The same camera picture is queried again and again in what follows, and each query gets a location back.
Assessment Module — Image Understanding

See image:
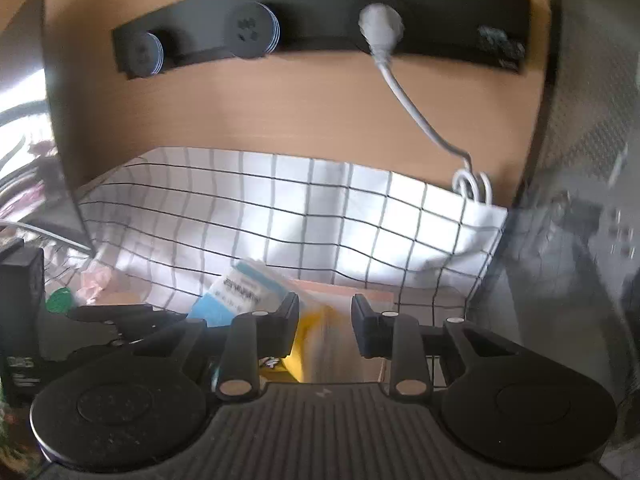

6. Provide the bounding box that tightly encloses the white power cable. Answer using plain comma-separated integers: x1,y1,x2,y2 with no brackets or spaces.
358,2,494,207

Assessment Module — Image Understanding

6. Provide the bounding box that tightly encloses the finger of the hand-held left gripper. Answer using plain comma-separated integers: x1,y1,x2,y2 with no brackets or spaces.
67,304,190,342

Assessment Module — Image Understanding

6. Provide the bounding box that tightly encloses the yellow rabbit toy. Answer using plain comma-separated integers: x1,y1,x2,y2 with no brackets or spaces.
257,305,328,386

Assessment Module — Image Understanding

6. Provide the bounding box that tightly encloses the teal tissue pack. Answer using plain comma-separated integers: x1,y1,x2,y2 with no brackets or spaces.
187,257,293,332

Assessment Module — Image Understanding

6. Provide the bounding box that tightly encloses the black power strip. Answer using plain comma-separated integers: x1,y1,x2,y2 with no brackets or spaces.
111,0,532,81

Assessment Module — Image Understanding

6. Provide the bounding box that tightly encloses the pink cardboard box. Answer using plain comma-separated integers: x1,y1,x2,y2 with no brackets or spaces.
287,280,401,386

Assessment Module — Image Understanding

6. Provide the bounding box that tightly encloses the black computer monitor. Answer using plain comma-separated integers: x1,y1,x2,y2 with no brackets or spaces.
0,0,96,257

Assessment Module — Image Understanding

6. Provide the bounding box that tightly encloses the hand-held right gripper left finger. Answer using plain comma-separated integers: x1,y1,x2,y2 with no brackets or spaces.
132,291,301,402

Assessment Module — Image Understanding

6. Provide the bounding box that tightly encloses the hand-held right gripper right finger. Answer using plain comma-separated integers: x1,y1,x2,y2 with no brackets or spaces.
350,294,523,397

